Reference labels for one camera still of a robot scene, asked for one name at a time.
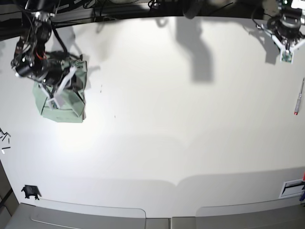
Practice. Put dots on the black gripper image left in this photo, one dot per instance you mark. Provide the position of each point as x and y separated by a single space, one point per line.
50 72

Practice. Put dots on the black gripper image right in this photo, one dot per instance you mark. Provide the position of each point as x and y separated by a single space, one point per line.
285 27

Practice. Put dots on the light green T-shirt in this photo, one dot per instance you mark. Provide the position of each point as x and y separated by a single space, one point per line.
71 89

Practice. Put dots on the small black hex keys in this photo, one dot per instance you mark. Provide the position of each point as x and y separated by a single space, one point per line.
4 141

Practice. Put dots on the black plastic clip part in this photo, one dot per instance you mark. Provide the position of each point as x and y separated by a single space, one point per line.
31 191

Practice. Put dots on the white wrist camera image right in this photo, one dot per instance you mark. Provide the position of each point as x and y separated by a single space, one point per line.
286 56

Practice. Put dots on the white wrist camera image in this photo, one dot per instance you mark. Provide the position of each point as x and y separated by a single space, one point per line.
286 56
56 102

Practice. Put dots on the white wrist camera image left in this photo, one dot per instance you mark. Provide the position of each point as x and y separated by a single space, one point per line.
56 102

